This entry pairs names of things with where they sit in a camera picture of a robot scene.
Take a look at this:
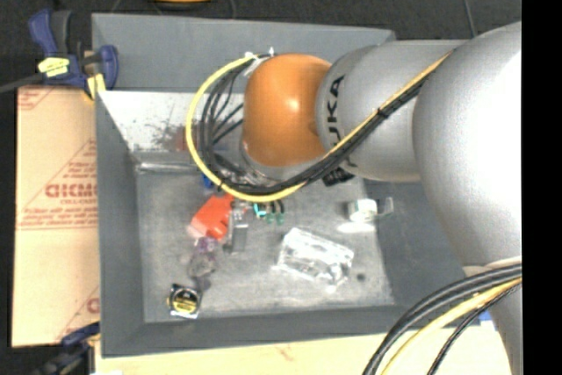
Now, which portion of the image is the white and green tape roll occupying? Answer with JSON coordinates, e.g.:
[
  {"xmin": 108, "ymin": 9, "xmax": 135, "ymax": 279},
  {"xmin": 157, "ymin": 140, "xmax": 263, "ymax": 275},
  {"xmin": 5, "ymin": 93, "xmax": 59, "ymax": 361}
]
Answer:
[{"xmin": 342, "ymin": 196, "xmax": 395, "ymax": 226}]

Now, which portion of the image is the orange-red plastic toy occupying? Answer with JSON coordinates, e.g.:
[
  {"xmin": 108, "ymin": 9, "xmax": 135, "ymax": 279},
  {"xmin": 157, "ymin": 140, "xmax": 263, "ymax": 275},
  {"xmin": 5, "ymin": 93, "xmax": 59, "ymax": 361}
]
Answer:
[{"xmin": 190, "ymin": 193, "xmax": 236, "ymax": 241}]

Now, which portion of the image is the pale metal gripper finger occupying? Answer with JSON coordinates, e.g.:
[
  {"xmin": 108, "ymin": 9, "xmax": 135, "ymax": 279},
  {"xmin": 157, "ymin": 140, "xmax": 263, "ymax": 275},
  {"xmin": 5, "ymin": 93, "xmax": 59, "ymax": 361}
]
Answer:
[
  {"xmin": 222, "ymin": 206, "xmax": 236, "ymax": 252},
  {"xmin": 234, "ymin": 203, "xmax": 250, "ymax": 254}
]

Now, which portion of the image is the black cylinder on white bracket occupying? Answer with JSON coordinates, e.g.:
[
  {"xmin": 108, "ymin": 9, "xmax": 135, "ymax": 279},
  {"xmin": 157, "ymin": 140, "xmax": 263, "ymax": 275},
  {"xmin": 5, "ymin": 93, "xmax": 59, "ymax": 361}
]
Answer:
[{"xmin": 321, "ymin": 165, "xmax": 356, "ymax": 188}]

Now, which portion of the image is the grey metal bin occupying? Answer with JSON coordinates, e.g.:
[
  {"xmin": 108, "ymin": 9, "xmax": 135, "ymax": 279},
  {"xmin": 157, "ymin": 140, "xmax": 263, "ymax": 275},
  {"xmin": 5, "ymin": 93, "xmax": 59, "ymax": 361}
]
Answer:
[{"xmin": 90, "ymin": 12, "xmax": 467, "ymax": 357}]

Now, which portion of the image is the black and yellow tape measure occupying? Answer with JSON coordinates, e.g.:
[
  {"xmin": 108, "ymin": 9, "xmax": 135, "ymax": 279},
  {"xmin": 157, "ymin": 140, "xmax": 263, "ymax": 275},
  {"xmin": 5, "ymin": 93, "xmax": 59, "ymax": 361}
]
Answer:
[{"xmin": 166, "ymin": 282, "xmax": 205, "ymax": 320}]

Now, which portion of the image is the brown cardboard board red print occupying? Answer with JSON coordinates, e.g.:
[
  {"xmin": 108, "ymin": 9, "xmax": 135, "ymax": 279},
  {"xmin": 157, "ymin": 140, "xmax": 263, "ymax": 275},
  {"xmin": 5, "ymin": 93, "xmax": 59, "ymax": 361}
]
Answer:
[{"xmin": 10, "ymin": 84, "xmax": 102, "ymax": 349}]

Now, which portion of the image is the purple and clear plastic thing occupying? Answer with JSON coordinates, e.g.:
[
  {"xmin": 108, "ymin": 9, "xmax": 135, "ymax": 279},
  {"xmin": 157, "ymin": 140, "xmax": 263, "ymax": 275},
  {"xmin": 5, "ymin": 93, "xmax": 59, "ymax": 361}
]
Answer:
[{"xmin": 187, "ymin": 235, "xmax": 220, "ymax": 292}]

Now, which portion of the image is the clear plastic box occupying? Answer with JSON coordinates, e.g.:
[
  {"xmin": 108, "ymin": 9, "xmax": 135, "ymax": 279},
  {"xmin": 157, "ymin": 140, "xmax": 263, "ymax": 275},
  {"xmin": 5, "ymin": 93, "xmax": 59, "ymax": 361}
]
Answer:
[{"xmin": 270, "ymin": 226, "xmax": 357, "ymax": 294}]

